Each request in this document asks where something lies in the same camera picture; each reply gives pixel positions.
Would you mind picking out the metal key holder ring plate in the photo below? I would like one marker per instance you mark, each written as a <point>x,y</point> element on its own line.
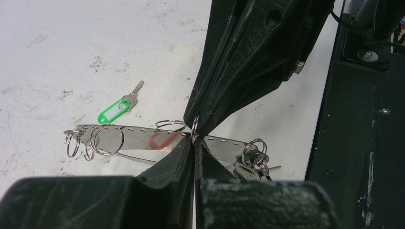
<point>247,161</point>

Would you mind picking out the green tagged key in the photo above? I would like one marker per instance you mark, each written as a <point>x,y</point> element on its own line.
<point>121,106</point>

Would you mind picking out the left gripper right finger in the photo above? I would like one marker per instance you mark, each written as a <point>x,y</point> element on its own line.
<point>226,202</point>

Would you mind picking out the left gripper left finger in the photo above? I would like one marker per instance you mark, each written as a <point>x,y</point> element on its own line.
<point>159,198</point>

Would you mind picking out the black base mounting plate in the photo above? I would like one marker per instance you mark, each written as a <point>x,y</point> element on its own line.
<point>358,152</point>

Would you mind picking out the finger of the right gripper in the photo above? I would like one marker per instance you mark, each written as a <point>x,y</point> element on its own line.
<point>270,38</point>
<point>224,17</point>

